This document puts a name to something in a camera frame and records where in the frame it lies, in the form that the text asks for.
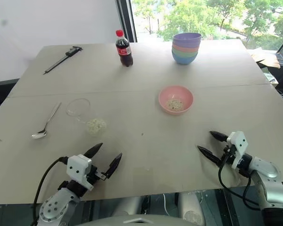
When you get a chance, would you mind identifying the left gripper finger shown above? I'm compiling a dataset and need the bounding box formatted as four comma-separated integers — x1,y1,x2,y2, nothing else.
83,142,104,159
102,153,123,179

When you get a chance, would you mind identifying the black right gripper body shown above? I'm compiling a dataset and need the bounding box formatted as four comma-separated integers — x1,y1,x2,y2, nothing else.
217,144,237,168

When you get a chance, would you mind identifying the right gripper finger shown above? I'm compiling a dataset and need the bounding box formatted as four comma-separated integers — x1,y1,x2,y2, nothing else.
209,130,229,142
197,145,222,167

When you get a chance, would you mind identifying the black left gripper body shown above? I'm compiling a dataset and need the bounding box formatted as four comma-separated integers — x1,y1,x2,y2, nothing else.
86,164,108,188

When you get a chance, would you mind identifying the small pile of oats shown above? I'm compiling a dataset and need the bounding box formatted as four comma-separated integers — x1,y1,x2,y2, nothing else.
86,118,108,135

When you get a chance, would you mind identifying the clear glass with contents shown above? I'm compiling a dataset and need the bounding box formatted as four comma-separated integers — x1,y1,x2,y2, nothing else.
66,98,108,136

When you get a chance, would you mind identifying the pink bowl with oats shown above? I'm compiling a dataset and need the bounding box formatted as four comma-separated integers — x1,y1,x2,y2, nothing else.
158,85,194,115

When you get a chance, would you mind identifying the metal spoon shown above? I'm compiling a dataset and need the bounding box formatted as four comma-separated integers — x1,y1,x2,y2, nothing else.
31,101,62,140

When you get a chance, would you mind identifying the grey robot chest cover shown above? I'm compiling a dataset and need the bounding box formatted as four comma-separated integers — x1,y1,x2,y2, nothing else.
75,212,187,226

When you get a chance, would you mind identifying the blue plastic bowl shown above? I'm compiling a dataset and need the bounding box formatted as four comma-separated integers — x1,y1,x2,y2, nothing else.
172,52,199,65

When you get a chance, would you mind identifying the green plastic bowl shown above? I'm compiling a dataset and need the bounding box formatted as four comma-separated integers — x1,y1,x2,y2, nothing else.
171,48,199,59

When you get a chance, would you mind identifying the brown cardboard sheet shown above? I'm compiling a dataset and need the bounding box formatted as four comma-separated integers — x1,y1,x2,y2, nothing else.
249,47,282,69

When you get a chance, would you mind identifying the small-rimmed pink stacked bowl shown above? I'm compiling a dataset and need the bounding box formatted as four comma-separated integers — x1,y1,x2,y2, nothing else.
171,44,200,53

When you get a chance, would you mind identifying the black vernier caliper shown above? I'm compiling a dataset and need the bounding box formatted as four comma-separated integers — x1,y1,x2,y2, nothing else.
42,46,83,75

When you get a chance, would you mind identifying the purple plastic bowl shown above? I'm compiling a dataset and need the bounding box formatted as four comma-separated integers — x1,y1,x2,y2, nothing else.
172,32,202,49

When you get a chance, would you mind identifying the cola bottle with red cap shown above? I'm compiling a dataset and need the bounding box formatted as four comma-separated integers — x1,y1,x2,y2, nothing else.
115,29,134,67

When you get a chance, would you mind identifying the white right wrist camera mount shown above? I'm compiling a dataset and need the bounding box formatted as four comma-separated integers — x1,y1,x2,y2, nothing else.
226,131,248,170

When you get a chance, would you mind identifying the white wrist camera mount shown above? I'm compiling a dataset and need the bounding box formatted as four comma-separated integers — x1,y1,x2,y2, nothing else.
226,131,248,170
66,154,94,190

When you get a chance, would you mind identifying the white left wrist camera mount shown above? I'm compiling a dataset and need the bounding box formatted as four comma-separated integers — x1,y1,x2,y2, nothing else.
66,154,94,190

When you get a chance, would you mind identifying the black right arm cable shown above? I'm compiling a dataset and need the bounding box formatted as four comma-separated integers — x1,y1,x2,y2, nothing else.
217,161,260,210

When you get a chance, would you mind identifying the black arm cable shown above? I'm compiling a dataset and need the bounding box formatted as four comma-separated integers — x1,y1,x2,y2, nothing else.
32,156,69,226
217,161,260,210

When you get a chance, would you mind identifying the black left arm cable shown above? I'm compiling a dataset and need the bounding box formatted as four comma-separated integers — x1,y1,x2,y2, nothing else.
32,156,69,226

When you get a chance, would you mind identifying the black window frame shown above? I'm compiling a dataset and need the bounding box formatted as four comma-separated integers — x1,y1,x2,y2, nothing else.
116,0,138,43

